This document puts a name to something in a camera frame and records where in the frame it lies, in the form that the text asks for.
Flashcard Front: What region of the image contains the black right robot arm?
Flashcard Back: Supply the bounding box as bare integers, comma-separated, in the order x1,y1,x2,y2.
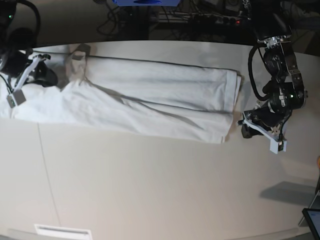
0,0,58,93

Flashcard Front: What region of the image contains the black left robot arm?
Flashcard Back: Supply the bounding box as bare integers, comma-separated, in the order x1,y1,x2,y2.
242,0,307,142

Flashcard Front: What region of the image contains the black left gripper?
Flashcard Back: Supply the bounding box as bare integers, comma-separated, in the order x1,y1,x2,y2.
241,106,292,139

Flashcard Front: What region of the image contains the white T-shirt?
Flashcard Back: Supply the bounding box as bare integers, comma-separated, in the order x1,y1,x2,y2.
0,44,242,144

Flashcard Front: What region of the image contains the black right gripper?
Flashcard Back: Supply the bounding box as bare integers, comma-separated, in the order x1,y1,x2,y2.
0,49,58,87

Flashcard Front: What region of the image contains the blue box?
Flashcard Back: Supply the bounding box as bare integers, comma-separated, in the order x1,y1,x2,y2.
112,0,180,7

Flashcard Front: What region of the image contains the tablet screen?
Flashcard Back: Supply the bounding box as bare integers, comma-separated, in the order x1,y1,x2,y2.
302,208,320,240

